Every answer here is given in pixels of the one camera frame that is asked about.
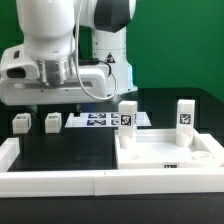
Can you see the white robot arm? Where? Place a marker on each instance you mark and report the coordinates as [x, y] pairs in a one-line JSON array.
[[73, 52]]

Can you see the white U-shaped obstacle fence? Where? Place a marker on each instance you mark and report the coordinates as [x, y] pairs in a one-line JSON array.
[[104, 182]]

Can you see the white square tabletop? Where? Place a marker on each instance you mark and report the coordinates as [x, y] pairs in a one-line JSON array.
[[157, 148]]

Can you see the white marker tag sheet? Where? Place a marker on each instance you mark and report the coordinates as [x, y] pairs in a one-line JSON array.
[[104, 119]]

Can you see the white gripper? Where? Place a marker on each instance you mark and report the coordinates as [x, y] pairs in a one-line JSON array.
[[25, 81]]

